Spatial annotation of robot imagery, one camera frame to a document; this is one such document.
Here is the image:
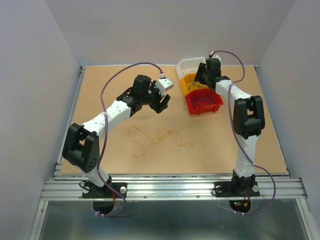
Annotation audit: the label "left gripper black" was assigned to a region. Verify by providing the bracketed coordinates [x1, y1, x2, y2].
[140, 80, 170, 114]

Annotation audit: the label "yellow plastic bin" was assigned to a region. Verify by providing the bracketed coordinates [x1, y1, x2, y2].
[180, 73, 208, 96]

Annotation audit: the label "white plastic bin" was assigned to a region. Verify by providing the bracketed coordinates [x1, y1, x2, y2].
[175, 56, 206, 80]

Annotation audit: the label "red plastic bin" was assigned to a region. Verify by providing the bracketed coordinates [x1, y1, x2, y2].
[185, 88, 224, 115]

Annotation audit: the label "thin coloured wires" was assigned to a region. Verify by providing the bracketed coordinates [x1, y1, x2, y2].
[127, 66, 218, 158]

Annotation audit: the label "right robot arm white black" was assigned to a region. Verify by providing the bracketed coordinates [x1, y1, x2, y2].
[195, 56, 265, 198]

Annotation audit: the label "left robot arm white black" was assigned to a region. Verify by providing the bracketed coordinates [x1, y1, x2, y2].
[62, 73, 174, 198]

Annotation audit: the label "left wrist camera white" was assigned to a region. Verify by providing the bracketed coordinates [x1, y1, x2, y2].
[155, 78, 174, 96]

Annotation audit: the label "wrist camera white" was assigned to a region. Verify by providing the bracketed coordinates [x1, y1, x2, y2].
[155, 78, 174, 96]
[208, 51, 221, 62]

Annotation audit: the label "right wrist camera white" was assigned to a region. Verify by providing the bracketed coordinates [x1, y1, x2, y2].
[208, 51, 221, 62]

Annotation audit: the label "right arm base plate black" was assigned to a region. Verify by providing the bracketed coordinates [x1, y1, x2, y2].
[212, 181, 261, 198]

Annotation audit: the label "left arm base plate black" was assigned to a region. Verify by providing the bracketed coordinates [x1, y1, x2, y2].
[79, 180, 127, 199]

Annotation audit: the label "aluminium frame rail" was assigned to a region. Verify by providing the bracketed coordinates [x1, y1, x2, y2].
[40, 174, 308, 202]

